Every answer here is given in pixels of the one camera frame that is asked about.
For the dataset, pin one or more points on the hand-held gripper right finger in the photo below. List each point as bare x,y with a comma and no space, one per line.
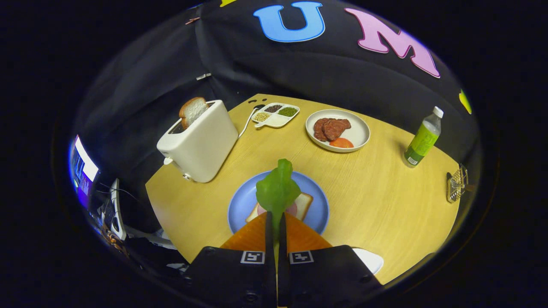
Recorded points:
282,256

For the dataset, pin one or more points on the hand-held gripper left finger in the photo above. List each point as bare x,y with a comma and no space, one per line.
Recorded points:
269,239

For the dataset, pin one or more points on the green lettuce leaf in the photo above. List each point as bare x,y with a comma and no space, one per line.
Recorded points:
278,188

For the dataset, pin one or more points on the toasted bread slice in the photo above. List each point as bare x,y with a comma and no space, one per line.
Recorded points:
192,110

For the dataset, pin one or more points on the pink ham slice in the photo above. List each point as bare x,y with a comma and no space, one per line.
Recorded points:
292,209

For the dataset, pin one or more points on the blue round plate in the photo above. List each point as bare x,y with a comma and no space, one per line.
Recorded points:
244,201

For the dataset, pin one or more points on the white bread slice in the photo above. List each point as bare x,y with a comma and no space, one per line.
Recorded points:
305,203

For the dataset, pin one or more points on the small white oval plate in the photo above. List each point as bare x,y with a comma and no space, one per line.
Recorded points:
370,260

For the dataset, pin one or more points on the white toaster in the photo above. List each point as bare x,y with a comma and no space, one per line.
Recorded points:
201,145

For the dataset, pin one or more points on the white sectioned condiment dish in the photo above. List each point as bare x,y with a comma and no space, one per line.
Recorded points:
276,121

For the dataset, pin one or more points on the red tomato slice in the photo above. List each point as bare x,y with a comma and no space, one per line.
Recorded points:
341,143

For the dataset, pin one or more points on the white round plate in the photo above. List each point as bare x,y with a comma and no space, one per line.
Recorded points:
359,130

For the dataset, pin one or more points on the white device with dark panel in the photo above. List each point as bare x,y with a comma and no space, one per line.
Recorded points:
116,214

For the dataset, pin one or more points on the black backdrop cloth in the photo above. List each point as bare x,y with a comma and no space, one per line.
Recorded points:
342,85

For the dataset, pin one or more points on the silver clip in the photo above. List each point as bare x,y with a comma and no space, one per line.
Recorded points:
204,76

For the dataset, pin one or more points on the green label plastic bottle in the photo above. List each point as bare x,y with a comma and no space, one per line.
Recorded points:
421,143

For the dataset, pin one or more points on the lit computer monitor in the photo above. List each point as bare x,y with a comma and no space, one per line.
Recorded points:
83,171

